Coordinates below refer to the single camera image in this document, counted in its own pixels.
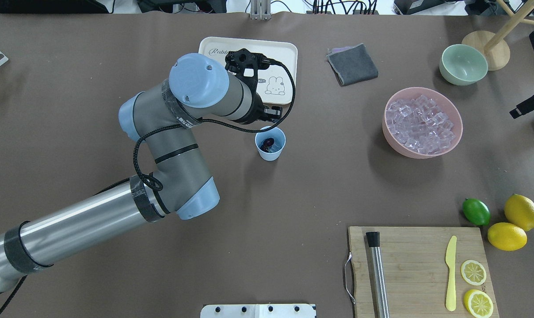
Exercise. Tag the yellow lemon front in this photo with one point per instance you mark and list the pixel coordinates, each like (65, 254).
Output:
(506, 236)

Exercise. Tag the mint green bowl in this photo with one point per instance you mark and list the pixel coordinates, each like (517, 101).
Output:
(462, 65)

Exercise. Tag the blue paper cup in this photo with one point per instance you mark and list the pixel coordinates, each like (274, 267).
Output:
(276, 150)

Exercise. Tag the pink bowl of ice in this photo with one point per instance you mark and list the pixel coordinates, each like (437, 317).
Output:
(421, 123)

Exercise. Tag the yellow plastic knife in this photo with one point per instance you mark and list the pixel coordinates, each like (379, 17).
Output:
(450, 260)

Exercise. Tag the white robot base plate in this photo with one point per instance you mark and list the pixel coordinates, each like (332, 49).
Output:
(269, 310)

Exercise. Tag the lemon slice near edge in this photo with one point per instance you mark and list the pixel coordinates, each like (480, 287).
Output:
(478, 304)

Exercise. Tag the yellow lemon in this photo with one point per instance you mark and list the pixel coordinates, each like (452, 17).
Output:
(506, 236)
(519, 210)

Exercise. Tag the wooden cup tree stand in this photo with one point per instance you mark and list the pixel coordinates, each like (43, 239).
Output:
(493, 46)

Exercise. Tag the cream rabbit tray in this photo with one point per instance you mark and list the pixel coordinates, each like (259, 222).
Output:
(274, 86)

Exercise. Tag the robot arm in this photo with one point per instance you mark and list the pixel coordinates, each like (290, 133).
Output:
(171, 174)

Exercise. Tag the wooden cutting board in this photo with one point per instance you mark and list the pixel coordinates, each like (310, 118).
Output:
(415, 271)

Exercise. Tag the dark cherries pair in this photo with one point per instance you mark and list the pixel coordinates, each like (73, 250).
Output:
(267, 144)

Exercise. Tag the lemon slice inner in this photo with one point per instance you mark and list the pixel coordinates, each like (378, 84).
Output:
(473, 272)

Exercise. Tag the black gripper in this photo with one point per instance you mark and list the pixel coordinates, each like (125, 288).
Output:
(255, 113)

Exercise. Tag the grey folded cloth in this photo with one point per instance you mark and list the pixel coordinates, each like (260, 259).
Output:
(352, 64)

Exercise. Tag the steel muddler black tip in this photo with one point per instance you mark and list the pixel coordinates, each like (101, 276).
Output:
(378, 284)

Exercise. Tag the yellow lemon back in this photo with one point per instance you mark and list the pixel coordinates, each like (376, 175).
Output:
(519, 210)

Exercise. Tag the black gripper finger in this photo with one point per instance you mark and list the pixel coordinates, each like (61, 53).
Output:
(523, 108)

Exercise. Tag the green lime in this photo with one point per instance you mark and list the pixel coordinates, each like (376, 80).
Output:
(476, 212)

